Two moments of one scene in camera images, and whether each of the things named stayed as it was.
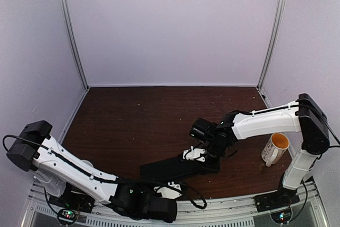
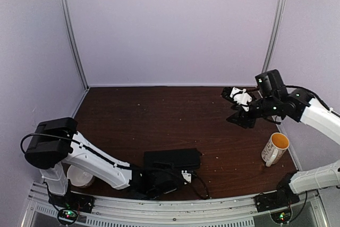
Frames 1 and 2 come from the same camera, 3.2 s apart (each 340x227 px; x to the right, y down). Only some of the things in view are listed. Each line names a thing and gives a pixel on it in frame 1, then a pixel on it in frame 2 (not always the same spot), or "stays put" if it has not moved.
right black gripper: x=214 y=168 → x=243 y=119
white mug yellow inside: x=275 y=148 stays put
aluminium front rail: x=307 y=209 stays put
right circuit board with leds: x=281 y=217 stays put
